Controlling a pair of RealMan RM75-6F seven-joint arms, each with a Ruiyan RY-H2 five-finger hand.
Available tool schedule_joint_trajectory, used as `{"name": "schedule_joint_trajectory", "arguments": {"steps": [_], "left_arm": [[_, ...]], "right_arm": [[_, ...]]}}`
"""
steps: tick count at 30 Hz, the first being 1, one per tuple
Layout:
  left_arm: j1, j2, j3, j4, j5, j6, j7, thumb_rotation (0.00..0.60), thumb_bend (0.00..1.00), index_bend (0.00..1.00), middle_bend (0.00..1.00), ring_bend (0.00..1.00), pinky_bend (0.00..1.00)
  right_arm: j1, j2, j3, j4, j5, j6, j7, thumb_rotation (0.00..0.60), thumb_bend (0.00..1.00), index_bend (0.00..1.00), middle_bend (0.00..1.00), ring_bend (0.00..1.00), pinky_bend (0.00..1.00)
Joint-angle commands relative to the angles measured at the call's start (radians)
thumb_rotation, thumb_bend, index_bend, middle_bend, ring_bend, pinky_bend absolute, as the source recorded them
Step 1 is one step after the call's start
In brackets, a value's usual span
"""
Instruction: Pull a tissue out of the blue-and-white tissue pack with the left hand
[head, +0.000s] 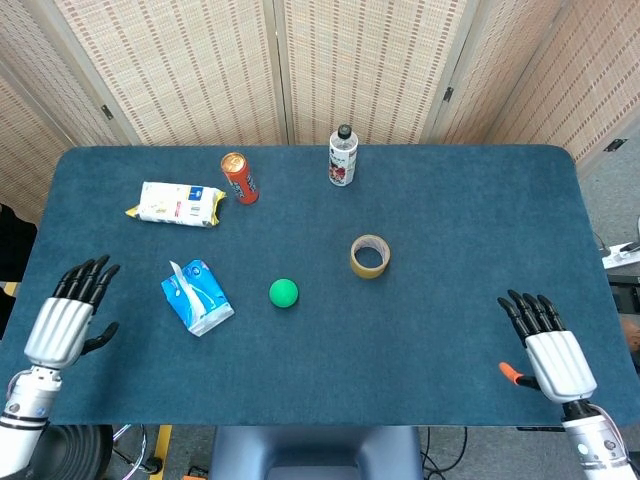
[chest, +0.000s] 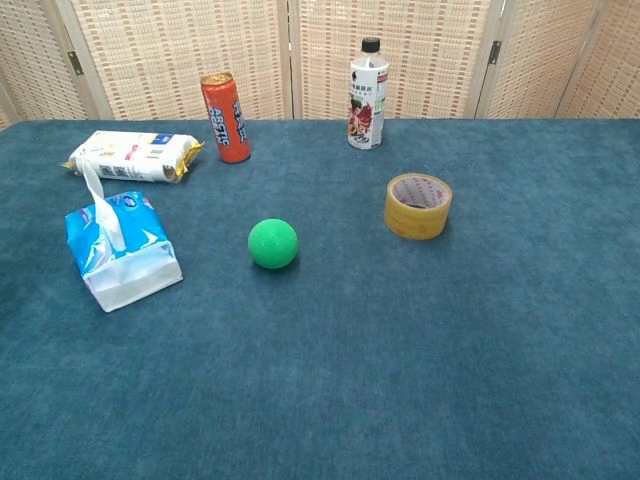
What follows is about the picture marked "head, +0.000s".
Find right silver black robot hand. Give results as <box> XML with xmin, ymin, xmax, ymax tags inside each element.
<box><xmin>496</xmin><ymin>289</ymin><xmax>598</xmax><ymax>405</ymax></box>

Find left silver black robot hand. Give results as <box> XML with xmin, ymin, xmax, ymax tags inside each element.
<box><xmin>23</xmin><ymin>255</ymin><xmax>122</xmax><ymax>371</ymax></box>

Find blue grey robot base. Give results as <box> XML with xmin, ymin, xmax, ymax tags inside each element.
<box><xmin>208</xmin><ymin>425</ymin><xmax>425</xmax><ymax>480</ymax></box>

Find blue tissue pack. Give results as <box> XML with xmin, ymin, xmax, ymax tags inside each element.
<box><xmin>160</xmin><ymin>259</ymin><xmax>236</xmax><ymax>338</ymax></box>

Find white and yellow snack packet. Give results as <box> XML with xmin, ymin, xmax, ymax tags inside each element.
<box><xmin>125</xmin><ymin>181</ymin><xmax>227</xmax><ymax>230</ymax></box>

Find white power strip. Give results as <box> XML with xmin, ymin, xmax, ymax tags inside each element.
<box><xmin>601</xmin><ymin>240</ymin><xmax>640</xmax><ymax>270</ymax></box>

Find black round stool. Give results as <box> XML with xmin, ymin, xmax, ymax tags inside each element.
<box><xmin>27</xmin><ymin>424</ymin><xmax>114</xmax><ymax>480</ymax></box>

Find blue table mat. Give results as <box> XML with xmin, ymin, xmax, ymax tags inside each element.
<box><xmin>0</xmin><ymin>144</ymin><xmax>640</xmax><ymax>428</ymax></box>

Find yellow tape roll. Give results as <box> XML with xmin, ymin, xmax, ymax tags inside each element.
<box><xmin>349</xmin><ymin>234</ymin><xmax>393</xmax><ymax>280</ymax></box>

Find green ball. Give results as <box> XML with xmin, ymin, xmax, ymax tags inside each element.
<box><xmin>268</xmin><ymin>278</ymin><xmax>300</xmax><ymax>308</ymax></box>

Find red orange drink can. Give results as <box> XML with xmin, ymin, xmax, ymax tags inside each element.
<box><xmin>221</xmin><ymin>152</ymin><xmax>260</xmax><ymax>205</ymax></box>

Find clear plastic bottle black cap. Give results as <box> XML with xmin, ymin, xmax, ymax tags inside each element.
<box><xmin>328</xmin><ymin>124</ymin><xmax>359</xmax><ymax>187</ymax></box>

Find beige folding screen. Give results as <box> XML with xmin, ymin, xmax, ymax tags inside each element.
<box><xmin>0</xmin><ymin>0</ymin><xmax>640</xmax><ymax>224</ymax></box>

